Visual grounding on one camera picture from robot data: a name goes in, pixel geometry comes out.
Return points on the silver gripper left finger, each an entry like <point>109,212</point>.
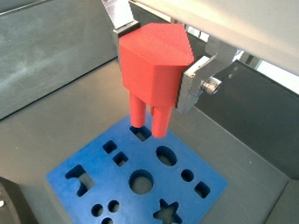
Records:
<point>120,16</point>

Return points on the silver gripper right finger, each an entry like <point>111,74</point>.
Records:
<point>197,77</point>

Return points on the red three prong block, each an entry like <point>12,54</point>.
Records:
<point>155,53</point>

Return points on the black object at corner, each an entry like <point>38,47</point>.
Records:
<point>14,210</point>

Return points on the blue shape sorting board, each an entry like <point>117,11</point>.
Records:
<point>129,178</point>

